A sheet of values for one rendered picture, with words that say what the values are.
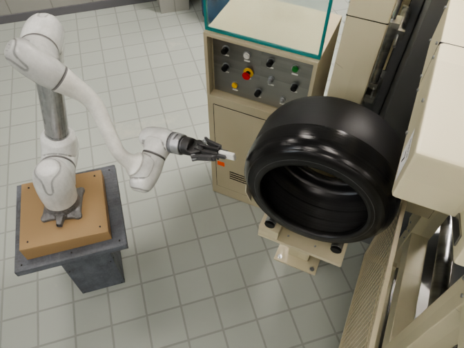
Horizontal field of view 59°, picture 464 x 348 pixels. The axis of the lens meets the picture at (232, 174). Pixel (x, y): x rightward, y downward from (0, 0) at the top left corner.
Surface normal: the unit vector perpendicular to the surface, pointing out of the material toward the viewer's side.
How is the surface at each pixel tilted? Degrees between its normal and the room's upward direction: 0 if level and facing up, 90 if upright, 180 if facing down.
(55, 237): 4
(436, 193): 90
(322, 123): 10
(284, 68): 90
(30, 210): 4
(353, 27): 90
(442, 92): 0
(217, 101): 90
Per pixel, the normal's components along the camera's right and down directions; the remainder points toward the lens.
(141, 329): 0.00, -0.61
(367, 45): -0.41, 0.72
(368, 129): 0.32, -0.46
